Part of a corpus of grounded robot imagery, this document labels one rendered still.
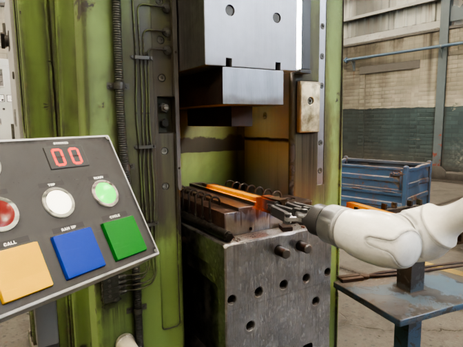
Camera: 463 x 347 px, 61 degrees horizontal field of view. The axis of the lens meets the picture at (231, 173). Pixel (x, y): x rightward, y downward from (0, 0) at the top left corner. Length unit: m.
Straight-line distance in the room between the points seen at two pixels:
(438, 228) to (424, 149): 8.21
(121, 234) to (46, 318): 0.22
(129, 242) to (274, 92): 0.59
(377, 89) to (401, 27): 1.37
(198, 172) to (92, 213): 0.83
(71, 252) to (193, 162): 0.89
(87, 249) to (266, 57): 0.69
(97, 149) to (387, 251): 0.60
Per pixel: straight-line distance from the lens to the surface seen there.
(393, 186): 4.76
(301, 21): 1.36
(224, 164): 1.60
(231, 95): 1.05
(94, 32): 1.08
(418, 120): 9.15
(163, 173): 1.12
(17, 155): 0.76
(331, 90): 1.49
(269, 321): 1.18
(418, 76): 9.21
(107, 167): 0.84
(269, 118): 1.45
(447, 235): 0.92
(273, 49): 1.14
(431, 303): 1.40
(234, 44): 1.07
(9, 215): 0.70
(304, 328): 1.28
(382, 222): 0.81
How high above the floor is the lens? 1.23
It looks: 8 degrees down
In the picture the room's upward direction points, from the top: 1 degrees counter-clockwise
